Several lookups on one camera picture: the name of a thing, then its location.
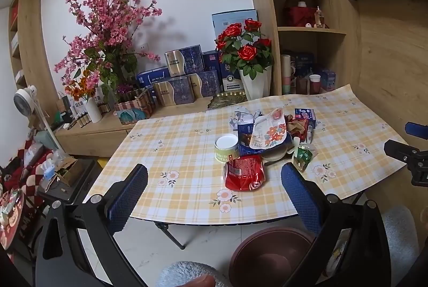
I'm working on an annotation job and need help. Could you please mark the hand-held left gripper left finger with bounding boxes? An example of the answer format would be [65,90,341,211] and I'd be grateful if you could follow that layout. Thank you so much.
[35,164,148,287]

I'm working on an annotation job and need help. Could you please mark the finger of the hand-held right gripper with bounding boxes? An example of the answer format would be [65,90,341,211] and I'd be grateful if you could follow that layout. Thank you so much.
[404,121,428,140]
[383,139,428,187]

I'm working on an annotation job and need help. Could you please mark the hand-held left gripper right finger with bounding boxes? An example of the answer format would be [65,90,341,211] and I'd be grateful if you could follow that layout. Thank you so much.
[281,163,392,287]

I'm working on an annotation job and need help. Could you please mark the green wrapper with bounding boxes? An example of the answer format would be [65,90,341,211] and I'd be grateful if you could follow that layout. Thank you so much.
[291,144,318,173]

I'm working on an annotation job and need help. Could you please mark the white paper bowl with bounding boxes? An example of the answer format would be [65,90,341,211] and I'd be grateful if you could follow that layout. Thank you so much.
[262,145,295,163]

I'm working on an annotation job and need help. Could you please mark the red snack bag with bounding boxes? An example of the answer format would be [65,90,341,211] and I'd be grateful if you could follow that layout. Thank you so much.
[223,155,267,191]

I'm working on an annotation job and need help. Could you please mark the brown red snack wrapper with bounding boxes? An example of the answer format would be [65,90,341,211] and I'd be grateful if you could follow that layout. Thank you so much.
[286,117,310,143]

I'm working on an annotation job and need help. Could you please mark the floral print pouch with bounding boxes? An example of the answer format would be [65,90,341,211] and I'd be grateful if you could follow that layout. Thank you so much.
[249,108,288,149]

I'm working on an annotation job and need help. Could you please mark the maroon plastic bin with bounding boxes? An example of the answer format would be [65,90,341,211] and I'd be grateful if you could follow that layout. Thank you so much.
[229,226,322,287]

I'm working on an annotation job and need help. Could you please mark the small blue cardboard box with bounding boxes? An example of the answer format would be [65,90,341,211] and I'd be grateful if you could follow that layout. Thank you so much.
[294,108,317,129]

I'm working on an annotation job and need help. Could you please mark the green tin can white lid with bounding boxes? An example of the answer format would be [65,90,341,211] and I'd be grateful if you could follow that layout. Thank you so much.
[214,134,240,163]

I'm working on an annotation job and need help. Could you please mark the white paper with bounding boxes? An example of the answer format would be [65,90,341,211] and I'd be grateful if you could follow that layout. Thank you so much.
[230,107,265,133]

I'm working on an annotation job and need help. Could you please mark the black side table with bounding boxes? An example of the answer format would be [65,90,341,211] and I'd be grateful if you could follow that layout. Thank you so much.
[36,159,102,209]

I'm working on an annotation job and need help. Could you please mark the yellow checked tablecloth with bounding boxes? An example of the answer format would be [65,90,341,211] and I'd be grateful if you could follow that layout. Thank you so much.
[82,84,409,228]

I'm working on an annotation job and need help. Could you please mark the low wooden cabinet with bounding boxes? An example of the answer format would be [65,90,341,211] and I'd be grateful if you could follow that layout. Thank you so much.
[54,96,215,158]

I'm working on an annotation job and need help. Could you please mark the person's grey fleece trouser leg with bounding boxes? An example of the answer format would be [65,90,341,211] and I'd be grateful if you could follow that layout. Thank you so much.
[380,206,421,259]
[156,261,230,287]

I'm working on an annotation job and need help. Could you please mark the slim white vase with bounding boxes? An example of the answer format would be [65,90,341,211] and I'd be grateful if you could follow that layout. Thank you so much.
[85,96,103,123]

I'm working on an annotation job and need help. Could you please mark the red white checked blanket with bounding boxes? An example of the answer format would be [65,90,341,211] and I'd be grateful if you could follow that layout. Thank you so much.
[0,140,51,204]

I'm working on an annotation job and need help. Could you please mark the blue printed carton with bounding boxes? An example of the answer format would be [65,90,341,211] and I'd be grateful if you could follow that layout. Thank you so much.
[320,68,337,91]

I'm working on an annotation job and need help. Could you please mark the purple flowers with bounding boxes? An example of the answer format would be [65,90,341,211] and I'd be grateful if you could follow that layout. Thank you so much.
[115,83,135,96]

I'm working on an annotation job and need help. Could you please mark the red cup white lining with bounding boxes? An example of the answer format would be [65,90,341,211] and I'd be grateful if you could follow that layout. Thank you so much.
[309,74,322,95]

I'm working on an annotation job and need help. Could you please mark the brown paper bag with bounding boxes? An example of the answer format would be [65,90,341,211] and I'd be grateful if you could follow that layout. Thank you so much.
[55,91,77,124]

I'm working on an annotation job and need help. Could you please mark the gold blue gift box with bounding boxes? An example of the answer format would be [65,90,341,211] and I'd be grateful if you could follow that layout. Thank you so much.
[189,70,222,97]
[164,45,205,77]
[154,76,195,106]

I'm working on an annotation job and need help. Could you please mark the gold ornate tray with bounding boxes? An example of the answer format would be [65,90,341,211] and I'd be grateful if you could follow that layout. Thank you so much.
[207,91,251,111]

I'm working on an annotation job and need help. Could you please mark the white angular vase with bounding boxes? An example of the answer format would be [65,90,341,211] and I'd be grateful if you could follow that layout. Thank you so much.
[239,65,272,101]

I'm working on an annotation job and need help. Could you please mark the blue flat box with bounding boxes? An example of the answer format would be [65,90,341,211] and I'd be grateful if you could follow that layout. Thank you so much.
[136,67,171,89]

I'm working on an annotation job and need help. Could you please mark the orange flower bouquet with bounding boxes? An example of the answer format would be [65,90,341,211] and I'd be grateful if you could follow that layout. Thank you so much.
[64,69,101,101]

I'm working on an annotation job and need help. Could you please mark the stack of pastel cups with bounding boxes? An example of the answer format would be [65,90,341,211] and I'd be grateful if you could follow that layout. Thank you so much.
[281,54,295,95]

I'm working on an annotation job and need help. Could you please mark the blue box white label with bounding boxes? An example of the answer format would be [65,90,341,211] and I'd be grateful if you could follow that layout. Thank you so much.
[219,53,249,93]

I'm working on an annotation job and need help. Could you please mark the dark blue printed box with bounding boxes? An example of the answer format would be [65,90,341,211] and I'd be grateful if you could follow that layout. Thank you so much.
[290,51,315,77]

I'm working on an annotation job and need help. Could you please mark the white desk fan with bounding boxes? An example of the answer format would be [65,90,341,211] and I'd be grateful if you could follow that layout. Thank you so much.
[13,85,60,154]

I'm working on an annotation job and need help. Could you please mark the glass perfume bottle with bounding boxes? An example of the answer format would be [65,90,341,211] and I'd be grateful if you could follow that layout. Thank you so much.
[314,6,326,28]

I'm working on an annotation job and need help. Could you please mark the red rose bouquet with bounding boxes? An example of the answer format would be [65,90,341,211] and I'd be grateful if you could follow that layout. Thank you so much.
[215,19,275,81]

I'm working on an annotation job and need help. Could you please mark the red gift basket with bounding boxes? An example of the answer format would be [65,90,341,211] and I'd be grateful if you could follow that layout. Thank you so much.
[283,0,317,27]

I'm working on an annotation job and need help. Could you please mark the pink blossom bouquet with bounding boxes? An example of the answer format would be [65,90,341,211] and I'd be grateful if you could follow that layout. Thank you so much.
[54,0,163,98]

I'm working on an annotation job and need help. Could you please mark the light blue tall box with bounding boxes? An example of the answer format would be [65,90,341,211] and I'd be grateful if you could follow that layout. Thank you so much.
[212,10,259,44]

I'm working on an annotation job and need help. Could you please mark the wooden shelf unit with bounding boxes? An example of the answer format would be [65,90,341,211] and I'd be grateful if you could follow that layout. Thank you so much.
[237,0,363,97]

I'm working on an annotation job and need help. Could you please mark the black folding table frame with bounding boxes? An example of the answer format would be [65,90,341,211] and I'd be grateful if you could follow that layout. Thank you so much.
[152,222,186,251]

